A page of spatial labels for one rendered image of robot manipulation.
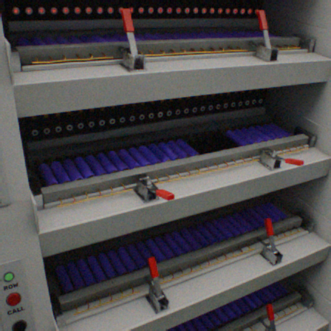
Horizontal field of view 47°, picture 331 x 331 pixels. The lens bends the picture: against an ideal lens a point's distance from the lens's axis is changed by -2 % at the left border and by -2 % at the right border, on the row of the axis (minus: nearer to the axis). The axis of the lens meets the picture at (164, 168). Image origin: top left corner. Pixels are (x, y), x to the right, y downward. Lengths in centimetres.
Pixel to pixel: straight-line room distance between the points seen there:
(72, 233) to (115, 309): 18
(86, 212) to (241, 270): 35
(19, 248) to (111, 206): 15
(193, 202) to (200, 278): 17
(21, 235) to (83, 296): 19
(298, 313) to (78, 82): 74
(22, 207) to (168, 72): 28
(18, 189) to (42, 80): 14
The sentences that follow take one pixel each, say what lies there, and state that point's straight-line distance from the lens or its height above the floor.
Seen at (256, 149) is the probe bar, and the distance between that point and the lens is 76.
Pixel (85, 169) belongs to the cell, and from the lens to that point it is 64.
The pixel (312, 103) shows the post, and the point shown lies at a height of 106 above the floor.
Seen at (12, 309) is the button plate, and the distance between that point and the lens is 58.
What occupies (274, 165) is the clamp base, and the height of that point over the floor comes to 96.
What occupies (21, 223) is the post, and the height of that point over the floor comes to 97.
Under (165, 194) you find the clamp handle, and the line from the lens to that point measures 55.
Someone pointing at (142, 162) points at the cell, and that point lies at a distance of 67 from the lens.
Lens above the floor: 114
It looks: 13 degrees down
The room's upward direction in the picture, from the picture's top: 5 degrees counter-clockwise
